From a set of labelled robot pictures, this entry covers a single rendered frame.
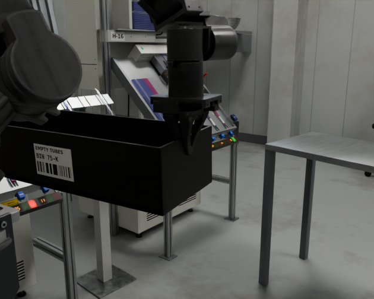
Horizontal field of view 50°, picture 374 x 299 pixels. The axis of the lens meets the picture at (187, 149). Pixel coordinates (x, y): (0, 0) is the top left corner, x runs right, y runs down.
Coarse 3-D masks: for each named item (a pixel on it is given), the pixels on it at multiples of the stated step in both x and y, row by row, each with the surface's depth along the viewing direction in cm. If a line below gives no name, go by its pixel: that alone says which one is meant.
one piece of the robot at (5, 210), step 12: (0, 204) 61; (0, 216) 56; (12, 216) 58; (0, 228) 56; (12, 228) 57; (0, 240) 55; (12, 240) 58; (0, 252) 56; (12, 252) 58; (0, 264) 56; (12, 264) 58; (0, 276) 57; (12, 276) 58; (0, 288) 57; (12, 288) 59
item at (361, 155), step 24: (288, 144) 202; (312, 144) 202; (336, 144) 202; (360, 144) 202; (264, 168) 207; (312, 168) 234; (360, 168) 169; (264, 192) 209; (312, 192) 239; (264, 216) 212; (264, 240) 215; (264, 264) 218
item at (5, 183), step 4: (4, 180) 161; (8, 180) 162; (16, 180) 163; (0, 184) 159; (4, 184) 160; (8, 184) 161; (12, 184) 162; (16, 184) 163; (20, 184) 164; (24, 184) 165; (0, 188) 158; (4, 188) 159; (8, 188) 160
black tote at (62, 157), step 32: (32, 128) 99; (64, 128) 93; (96, 128) 88; (128, 128) 83; (160, 128) 79; (192, 128) 76; (0, 160) 81; (32, 160) 76; (64, 160) 71; (96, 160) 67; (128, 160) 63; (160, 160) 60; (192, 160) 69; (96, 192) 69; (128, 192) 65; (160, 192) 62; (192, 192) 70
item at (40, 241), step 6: (36, 240) 204; (42, 240) 204; (36, 246) 205; (42, 246) 201; (48, 246) 198; (54, 246) 198; (48, 252) 198; (54, 252) 194; (60, 252) 192; (60, 258) 192
